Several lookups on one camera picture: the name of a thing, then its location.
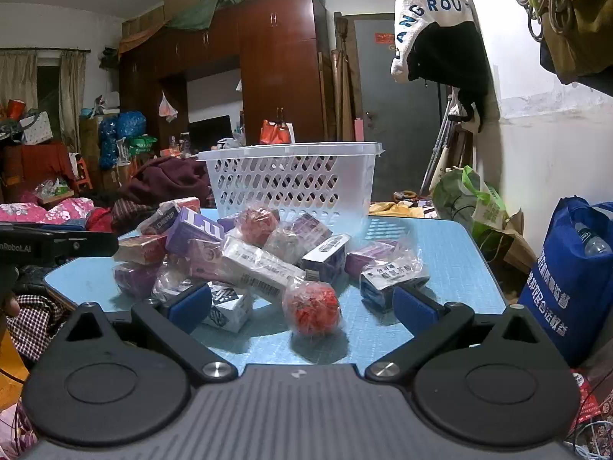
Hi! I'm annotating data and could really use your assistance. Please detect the plaid cloth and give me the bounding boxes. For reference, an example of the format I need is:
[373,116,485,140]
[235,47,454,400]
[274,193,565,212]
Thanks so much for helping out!
[7,292,72,360]

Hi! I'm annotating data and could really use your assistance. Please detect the bagged pink purple packet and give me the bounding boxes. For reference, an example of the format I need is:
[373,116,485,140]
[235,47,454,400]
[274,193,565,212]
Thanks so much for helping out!
[187,238,226,283]

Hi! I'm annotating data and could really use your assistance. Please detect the brown paper bag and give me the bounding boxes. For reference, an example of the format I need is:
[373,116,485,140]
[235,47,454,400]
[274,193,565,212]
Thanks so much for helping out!
[479,211,537,274]

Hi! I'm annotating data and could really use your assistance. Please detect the dark red striped cloth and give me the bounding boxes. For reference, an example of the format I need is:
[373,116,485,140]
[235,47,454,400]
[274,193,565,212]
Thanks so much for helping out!
[89,199,159,235]

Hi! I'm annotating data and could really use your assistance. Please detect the white plastic basket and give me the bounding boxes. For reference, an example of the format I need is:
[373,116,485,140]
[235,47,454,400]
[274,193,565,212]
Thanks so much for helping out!
[197,142,385,232]

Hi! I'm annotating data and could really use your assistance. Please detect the bagged purple box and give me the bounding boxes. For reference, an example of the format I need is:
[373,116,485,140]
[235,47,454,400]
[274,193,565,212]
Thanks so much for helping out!
[290,212,333,245]

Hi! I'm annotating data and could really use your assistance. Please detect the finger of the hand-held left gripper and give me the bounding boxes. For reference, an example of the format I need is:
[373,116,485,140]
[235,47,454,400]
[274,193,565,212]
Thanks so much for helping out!
[52,231,119,266]

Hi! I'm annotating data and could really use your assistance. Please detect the black monitor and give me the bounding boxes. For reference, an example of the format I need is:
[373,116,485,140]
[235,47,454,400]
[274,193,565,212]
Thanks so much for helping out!
[188,115,233,151]

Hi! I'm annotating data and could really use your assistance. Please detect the grey white gift bag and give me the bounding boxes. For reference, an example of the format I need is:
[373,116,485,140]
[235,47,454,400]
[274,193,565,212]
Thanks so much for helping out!
[19,111,51,145]

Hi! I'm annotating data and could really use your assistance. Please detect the white blue patterned box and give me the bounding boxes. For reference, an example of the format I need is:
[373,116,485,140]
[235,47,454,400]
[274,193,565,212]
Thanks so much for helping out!
[201,282,254,334]

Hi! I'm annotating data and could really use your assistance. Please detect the clear water bottle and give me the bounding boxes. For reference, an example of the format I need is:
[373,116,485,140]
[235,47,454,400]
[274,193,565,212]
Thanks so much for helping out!
[575,223,611,256]

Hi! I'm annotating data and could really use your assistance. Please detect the olive hanging bag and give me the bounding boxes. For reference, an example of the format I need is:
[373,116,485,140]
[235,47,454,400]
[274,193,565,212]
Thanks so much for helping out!
[539,0,613,84]

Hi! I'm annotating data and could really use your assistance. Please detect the metal crutches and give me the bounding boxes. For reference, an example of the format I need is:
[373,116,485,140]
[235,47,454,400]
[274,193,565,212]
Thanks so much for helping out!
[420,91,461,192]

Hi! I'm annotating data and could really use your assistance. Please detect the green white plastic bag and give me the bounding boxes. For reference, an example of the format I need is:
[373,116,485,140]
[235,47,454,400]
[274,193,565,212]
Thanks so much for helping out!
[432,165,508,240]

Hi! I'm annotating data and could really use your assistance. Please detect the brown box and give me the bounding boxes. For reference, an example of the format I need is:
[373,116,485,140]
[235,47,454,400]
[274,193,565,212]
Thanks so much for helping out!
[113,234,168,266]

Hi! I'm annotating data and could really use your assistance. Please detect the orange bag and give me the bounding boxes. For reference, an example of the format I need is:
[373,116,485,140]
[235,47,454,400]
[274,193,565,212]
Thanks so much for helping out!
[260,120,294,145]

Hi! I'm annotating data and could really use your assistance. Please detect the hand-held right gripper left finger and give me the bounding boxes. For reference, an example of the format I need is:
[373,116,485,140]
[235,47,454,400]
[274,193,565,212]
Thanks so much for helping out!
[52,282,239,386]

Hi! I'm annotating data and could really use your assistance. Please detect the white black hanging jacket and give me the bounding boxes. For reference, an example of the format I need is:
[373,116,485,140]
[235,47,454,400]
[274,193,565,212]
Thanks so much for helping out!
[390,0,494,132]

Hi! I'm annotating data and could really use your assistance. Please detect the dark purple box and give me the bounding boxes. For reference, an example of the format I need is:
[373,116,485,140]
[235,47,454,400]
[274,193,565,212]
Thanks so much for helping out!
[113,261,164,298]

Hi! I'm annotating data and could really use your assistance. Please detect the grey door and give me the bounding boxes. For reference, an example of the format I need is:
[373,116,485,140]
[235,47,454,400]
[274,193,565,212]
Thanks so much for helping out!
[352,13,444,192]

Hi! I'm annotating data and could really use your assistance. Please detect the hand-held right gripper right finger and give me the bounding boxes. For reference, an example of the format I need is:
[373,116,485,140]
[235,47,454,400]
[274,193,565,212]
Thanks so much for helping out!
[365,284,559,385]

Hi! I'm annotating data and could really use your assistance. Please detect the blue plastic bags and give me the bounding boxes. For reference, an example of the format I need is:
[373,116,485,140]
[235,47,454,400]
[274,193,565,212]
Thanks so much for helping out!
[98,111,147,169]

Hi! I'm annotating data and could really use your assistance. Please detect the yellow cloth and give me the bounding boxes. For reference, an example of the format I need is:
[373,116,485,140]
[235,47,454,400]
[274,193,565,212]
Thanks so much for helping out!
[369,200,427,219]

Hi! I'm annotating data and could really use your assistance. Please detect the small clear plastic bag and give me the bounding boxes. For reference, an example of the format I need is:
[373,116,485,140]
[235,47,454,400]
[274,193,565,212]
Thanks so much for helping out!
[263,227,307,264]

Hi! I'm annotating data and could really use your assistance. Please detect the green white small bag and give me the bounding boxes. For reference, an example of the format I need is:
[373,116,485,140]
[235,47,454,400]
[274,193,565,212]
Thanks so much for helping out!
[125,135,158,154]

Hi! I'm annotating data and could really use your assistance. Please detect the beige curtain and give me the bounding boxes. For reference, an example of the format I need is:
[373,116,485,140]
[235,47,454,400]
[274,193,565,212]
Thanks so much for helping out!
[0,50,38,106]
[58,50,87,154]

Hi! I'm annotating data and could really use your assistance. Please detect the green cloth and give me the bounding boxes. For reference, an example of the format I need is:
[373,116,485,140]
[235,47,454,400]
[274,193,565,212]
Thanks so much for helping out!
[165,0,269,32]

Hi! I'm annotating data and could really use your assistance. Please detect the hanging cables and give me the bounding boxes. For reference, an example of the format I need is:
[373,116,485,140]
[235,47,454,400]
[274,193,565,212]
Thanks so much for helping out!
[513,0,582,39]

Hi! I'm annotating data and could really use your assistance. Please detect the bagged blue box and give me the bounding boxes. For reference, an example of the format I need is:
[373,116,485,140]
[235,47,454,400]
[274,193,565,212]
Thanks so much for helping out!
[359,242,429,314]

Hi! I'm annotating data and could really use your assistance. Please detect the white blue barcode box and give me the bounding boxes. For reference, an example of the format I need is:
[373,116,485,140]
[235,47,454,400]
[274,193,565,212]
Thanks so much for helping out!
[301,233,352,283]

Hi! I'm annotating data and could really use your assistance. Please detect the red printed packet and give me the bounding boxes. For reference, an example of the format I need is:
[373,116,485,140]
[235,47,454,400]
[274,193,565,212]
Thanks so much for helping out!
[570,369,613,460]

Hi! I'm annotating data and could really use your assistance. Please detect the pink floral blanket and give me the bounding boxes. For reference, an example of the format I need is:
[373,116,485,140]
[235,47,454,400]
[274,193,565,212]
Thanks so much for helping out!
[0,197,97,231]

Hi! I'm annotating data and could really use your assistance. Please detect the grey purple small box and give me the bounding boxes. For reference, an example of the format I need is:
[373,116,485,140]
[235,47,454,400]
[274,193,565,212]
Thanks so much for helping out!
[137,201,183,237]

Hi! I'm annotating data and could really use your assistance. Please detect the red stool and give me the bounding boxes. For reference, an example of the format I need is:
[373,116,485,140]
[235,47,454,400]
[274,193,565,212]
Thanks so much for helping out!
[74,158,94,192]

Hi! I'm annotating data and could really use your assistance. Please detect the white hanging plastic bag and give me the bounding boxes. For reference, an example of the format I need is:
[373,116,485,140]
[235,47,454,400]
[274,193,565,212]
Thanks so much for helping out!
[159,91,179,123]

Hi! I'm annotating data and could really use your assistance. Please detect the blue shopping bag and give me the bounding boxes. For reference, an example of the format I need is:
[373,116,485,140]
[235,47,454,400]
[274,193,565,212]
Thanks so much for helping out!
[517,196,613,367]

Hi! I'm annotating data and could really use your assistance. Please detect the purple box with white letters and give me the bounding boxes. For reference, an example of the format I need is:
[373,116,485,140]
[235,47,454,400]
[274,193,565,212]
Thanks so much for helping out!
[165,207,226,262]

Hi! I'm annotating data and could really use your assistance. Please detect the long white box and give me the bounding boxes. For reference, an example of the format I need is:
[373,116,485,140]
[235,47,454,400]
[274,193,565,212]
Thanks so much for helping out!
[221,236,307,304]

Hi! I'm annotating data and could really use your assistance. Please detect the maroon blanket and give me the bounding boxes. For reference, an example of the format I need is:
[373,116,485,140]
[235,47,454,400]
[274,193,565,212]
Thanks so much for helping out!
[120,156,216,212]

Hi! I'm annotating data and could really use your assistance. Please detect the brown wooden wardrobe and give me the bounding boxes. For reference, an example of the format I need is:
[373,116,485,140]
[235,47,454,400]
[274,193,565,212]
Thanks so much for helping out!
[117,0,336,154]

